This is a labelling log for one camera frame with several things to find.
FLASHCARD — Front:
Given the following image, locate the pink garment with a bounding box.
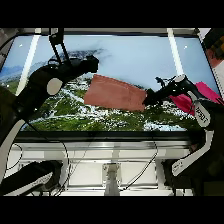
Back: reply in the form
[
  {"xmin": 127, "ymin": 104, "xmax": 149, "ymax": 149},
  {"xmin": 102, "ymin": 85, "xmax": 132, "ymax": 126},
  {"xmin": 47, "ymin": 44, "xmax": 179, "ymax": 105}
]
[{"xmin": 169, "ymin": 81, "xmax": 223, "ymax": 117}]

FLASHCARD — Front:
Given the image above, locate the silver frame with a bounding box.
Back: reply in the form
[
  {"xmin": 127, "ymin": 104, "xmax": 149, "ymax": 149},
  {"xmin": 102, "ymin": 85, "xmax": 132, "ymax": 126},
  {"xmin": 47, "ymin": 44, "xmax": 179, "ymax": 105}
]
[{"xmin": 5, "ymin": 139, "xmax": 205, "ymax": 197}]

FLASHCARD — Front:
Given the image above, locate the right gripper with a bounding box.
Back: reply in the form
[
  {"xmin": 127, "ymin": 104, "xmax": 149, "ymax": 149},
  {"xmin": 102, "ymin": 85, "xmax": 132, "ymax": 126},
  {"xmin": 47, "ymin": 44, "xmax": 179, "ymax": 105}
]
[{"xmin": 142, "ymin": 86, "xmax": 167, "ymax": 107}]

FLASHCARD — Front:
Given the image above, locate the black cable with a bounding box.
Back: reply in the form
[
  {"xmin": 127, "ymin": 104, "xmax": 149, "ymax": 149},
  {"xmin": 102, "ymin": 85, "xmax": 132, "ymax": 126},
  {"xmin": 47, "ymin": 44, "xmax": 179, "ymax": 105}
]
[
  {"xmin": 25, "ymin": 121, "xmax": 71, "ymax": 197},
  {"xmin": 119, "ymin": 132, "xmax": 160, "ymax": 192}
]

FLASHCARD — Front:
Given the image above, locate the brown garment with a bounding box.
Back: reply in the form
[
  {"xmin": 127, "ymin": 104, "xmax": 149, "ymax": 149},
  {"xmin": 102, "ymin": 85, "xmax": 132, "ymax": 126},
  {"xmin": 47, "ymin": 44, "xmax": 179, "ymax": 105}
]
[{"xmin": 83, "ymin": 73, "xmax": 148, "ymax": 113}]

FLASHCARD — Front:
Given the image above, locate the heap of clothes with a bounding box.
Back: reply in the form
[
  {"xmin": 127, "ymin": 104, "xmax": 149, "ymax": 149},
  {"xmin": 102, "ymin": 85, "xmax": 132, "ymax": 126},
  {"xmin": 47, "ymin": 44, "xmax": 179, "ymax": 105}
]
[{"xmin": 201, "ymin": 28, "xmax": 224, "ymax": 69}]

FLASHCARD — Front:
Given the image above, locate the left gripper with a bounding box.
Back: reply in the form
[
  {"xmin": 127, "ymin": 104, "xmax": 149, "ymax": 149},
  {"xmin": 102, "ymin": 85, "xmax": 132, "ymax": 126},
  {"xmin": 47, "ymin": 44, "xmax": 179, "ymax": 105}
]
[{"xmin": 84, "ymin": 54, "xmax": 100, "ymax": 75}]

